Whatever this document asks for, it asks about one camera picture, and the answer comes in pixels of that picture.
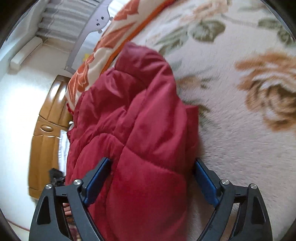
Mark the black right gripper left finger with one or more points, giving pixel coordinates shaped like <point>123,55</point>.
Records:
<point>49,220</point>

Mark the red quilted puffer jacket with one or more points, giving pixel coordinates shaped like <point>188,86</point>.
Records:
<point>133,116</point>

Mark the person's left hand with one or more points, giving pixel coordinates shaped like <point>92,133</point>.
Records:
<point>71,223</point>

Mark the grey striped pillow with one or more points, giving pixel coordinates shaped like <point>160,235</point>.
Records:
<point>63,150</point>

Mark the wooden headboard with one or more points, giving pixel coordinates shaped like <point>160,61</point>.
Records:
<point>53,118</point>

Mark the red patterned pillow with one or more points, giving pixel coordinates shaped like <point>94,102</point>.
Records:
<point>70,110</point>

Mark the grey striped curtain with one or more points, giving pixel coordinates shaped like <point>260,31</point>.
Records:
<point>64,20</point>

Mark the cream floral bed blanket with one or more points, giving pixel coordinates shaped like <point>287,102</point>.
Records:
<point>236,62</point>

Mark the orange floral folded blanket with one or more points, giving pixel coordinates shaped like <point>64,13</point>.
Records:
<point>126,24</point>

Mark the white wall air conditioner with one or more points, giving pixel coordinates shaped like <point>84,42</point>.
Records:
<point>19,58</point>

